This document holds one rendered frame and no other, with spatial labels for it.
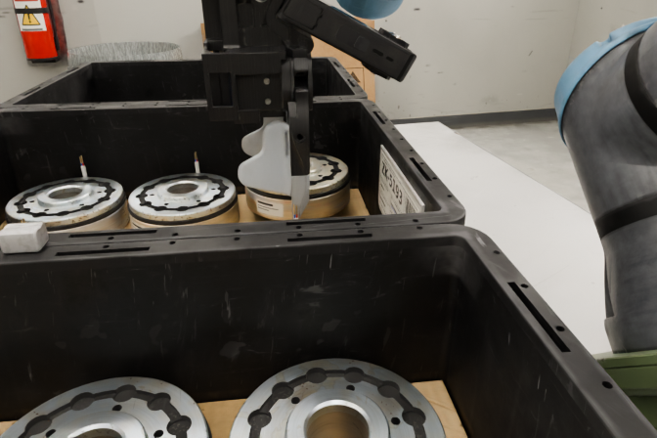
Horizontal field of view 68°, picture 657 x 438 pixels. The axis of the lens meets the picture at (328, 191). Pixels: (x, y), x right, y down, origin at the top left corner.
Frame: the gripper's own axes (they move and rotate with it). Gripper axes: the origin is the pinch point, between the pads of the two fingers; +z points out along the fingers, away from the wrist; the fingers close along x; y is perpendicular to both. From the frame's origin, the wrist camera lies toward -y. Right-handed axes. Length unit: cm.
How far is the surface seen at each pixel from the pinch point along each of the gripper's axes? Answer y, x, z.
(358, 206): -6.1, -4.2, 4.4
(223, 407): 5.8, 20.9, 2.3
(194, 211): 9.8, 1.4, 0.6
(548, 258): -34.0, -10.8, 18.2
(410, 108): -91, -288, 94
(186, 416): 7.0, 23.9, -1.1
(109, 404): 10.8, 22.9, -1.1
